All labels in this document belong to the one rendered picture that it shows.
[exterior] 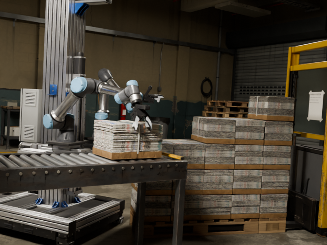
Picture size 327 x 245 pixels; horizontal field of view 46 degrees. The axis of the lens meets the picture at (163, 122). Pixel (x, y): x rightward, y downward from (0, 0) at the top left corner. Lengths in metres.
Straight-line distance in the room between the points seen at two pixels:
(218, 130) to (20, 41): 6.91
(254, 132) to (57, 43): 1.92
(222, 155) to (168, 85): 7.89
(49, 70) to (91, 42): 6.77
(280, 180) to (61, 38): 2.36
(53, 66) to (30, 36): 6.30
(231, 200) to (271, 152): 0.58
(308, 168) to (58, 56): 2.73
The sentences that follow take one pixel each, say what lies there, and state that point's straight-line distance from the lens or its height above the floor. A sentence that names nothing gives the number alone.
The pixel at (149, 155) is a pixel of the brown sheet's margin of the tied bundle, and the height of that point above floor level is 0.82.
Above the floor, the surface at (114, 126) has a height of 1.02.
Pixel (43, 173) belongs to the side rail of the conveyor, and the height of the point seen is 0.77.
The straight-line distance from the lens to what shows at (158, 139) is 2.59.
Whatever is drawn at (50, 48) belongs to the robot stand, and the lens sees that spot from 3.54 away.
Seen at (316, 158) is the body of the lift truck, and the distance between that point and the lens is 4.25.
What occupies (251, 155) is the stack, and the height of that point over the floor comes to 0.74.
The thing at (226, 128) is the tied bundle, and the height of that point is 0.98.
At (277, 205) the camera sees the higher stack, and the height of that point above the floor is 0.26.
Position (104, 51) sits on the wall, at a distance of 10.38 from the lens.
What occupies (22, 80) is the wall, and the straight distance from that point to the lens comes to 9.64.
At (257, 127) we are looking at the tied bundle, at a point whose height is 1.00.
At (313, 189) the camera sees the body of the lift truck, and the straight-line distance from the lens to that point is 4.29.
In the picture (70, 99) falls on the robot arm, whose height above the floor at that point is 1.16.
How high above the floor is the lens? 1.18
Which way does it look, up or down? 3 degrees down
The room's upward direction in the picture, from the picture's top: 3 degrees clockwise
